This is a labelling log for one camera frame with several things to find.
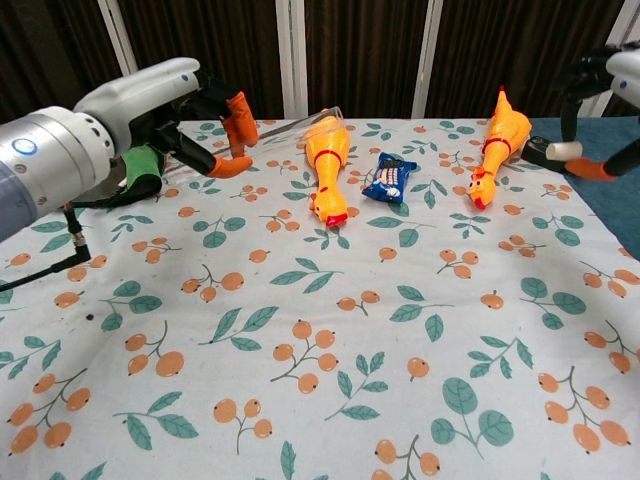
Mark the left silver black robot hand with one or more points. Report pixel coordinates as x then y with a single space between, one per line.
140 85

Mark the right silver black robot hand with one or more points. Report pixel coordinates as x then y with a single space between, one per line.
625 70

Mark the white rubber stopper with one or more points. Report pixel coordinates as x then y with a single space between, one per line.
562 151

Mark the clear glass test tube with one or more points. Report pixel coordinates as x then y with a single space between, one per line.
290 131

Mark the grey green folded cloth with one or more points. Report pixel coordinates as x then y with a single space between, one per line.
140 170

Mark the black device with red cap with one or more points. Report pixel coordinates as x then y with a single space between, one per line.
534 150

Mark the yellow rubber chicken toy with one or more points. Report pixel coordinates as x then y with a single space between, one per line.
495 150
327 170

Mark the blue snack packet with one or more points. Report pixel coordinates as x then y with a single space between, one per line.
387 177

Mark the floral fruit print tablecloth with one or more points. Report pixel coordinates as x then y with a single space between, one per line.
320 350

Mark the white partition frame post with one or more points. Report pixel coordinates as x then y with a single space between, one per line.
607 25
120 45
290 60
430 50

